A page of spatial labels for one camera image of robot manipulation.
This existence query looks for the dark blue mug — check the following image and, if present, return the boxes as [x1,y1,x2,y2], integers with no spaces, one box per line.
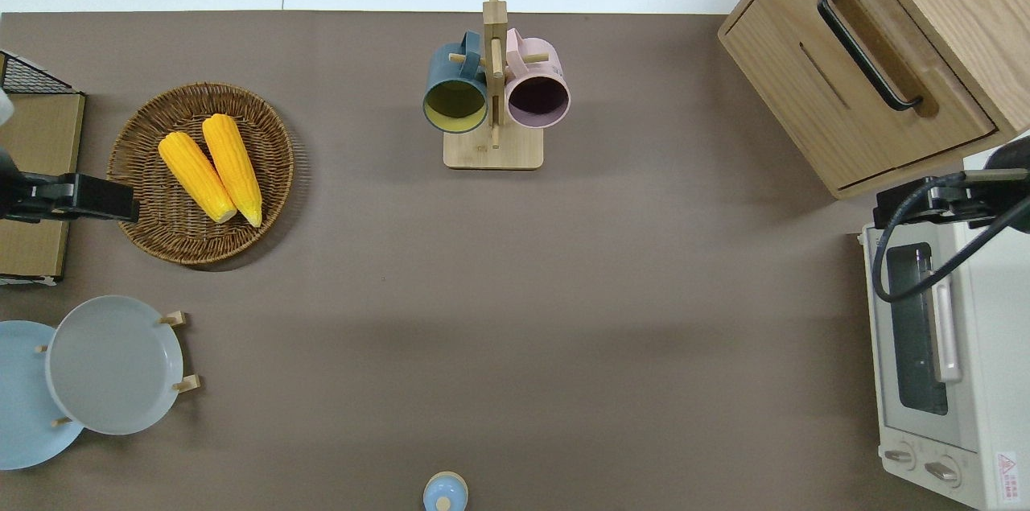
[423,31,489,134]

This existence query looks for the grey plate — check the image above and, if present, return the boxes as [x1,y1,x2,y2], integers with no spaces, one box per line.
[45,295,184,436]

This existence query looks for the light blue plate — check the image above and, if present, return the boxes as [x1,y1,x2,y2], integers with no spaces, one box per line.
[0,320,85,471]

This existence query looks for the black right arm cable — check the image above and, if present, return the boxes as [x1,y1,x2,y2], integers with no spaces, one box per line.
[871,173,1030,304]

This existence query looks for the pink mug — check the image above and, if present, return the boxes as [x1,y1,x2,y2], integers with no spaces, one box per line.
[505,28,571,130]

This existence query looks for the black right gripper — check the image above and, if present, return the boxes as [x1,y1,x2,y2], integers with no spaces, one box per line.
[875,170,1000,229]

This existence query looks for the round wicker basket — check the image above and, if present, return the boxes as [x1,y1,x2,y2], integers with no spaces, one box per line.
[107,82,295,266]

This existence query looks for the white toaster oven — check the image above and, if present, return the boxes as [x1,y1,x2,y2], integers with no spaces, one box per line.
[857,217,1030,511]

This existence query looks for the yellow corn cob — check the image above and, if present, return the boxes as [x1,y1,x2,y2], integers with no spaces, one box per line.
[202,113,264,229]
[158,131,238,224]

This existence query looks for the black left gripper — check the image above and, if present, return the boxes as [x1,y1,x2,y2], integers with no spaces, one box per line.
[18,173,140,223]

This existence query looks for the light wooden cabinet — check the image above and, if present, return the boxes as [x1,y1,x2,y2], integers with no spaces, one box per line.
[718,0,1030,200]

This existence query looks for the wooden mug tree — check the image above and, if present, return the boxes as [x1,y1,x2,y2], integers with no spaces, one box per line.
[443,0,545,171]

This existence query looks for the black wire wooden shelf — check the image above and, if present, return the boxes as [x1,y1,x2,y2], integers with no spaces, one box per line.
[0,51,86,286]

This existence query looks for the black metal drawer handle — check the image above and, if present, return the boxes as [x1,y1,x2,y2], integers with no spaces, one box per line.
[817,0,925,112]

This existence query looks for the small light blue round object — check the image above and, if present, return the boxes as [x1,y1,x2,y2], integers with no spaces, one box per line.
[423,472,469,511]

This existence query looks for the wooden plate rack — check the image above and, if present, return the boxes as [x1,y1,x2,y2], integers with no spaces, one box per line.
[36,310,202,427]

